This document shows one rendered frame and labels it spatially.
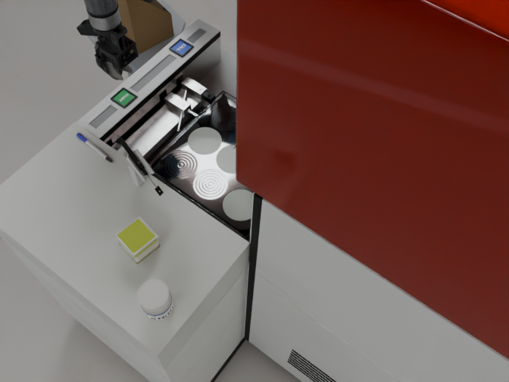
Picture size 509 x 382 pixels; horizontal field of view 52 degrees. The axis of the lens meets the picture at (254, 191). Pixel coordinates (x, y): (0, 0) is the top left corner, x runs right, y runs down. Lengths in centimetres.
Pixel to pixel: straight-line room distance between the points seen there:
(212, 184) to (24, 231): 50
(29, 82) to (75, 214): 177
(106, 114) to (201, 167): 32
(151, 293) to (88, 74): 203
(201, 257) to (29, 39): 227
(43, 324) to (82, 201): 104
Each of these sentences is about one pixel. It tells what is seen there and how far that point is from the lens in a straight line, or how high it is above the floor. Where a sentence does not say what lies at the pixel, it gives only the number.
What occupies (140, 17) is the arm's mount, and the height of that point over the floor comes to 97.
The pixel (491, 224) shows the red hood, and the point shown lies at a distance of 78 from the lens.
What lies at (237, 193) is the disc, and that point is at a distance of 147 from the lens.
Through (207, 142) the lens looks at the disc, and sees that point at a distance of 157.
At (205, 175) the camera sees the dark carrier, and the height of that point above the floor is 90.
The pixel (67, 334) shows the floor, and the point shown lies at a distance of 235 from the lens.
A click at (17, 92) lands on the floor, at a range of 309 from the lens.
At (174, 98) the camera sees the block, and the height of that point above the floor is 91.
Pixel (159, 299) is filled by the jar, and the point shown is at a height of 106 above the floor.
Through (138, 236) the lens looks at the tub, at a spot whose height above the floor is 103.
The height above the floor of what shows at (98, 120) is 96.
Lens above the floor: 217
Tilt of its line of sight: 60 degrees down
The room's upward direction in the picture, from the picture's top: 4 degrees clockwise
